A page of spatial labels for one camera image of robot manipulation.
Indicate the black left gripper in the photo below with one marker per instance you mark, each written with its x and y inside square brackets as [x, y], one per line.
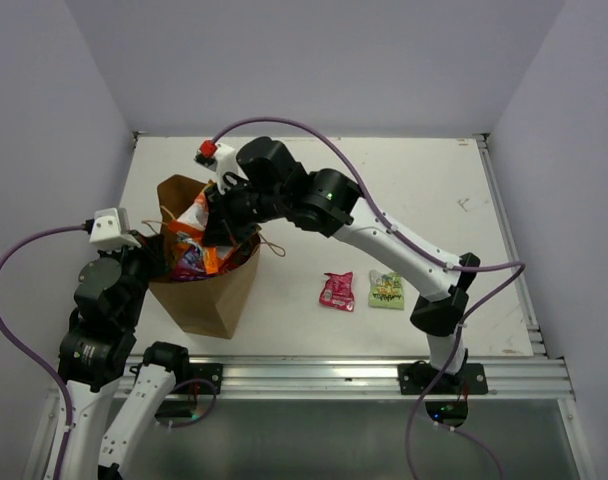
[152, 248]

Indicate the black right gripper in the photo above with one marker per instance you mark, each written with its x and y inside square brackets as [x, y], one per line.
[223, 227]

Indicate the purple candy packet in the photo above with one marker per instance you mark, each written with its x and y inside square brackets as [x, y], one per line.
[187, 262]

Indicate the orange white snack packet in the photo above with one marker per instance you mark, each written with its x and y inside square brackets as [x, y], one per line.
[189, 230]

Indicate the brown paper bag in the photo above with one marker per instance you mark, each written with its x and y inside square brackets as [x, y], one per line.
[212, 306]

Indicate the red snack packet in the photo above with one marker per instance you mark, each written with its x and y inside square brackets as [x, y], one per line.
[237, 257]

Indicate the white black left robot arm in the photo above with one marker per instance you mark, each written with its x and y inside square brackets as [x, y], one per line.
[99, 325]

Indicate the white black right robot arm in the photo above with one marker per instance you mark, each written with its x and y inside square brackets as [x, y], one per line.
[262, 182]

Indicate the pink small snack packet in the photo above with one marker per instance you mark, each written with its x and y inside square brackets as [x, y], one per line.
[337, 292]

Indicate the green small snack packet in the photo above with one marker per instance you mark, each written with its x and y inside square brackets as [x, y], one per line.
[386, 290]

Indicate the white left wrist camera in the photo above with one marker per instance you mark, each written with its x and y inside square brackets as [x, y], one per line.
[110, 230]

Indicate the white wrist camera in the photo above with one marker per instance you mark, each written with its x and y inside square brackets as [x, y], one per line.
[221, 160]
[110, 230]

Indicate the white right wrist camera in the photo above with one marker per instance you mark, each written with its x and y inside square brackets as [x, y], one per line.
[221, 160]

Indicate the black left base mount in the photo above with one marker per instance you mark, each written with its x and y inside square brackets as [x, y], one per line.
[195, 397]

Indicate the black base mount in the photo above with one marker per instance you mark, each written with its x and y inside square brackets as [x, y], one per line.
[447, 402]
[195, 397]

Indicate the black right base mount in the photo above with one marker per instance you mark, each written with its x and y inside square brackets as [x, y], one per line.
[447, 402]

